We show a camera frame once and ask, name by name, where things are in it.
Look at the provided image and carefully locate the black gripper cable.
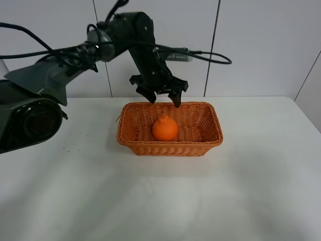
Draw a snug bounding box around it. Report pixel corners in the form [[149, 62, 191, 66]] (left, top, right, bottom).
[[154, 44, 233, 65]]

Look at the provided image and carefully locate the grey camera box on gripper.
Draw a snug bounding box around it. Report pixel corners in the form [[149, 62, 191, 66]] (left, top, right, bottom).
[[166, 53, 193, 62]]

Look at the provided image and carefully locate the orange with knobbed top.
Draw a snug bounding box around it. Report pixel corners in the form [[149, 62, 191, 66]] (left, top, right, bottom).
[[152, 114, 179, 142]]

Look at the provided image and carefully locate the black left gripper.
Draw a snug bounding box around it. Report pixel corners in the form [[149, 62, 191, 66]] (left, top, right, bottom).
[[129, 46, 188, 108]]

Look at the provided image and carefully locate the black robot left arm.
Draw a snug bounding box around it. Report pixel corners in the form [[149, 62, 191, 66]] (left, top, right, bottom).
[[1, 1, 188, 153]]

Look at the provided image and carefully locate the orange woven wicker basket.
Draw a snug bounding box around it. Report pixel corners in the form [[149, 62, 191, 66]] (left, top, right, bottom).
[[116, 101, 223, 157]]

